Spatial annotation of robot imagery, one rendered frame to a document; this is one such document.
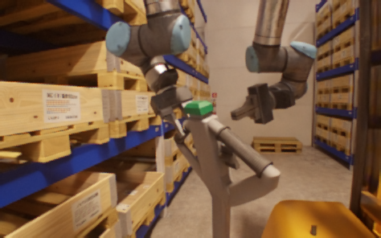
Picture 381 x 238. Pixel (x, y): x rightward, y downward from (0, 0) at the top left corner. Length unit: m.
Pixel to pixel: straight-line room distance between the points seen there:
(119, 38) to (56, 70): 1.25
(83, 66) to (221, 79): 5.06
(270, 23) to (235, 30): 5.87
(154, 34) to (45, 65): 1.44
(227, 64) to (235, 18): 1.45
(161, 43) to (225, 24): 6.11
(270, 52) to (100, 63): 1.14
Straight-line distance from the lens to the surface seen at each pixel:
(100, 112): 1.27
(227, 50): 6.35
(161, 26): 0.51
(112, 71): 1.42
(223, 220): 0.61
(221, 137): 0.42
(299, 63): 0.73
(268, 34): 0.65
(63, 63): 1.73
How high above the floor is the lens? 1.43
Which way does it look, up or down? 6 degrees down
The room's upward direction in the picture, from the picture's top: 2 degrees counter-clockwise
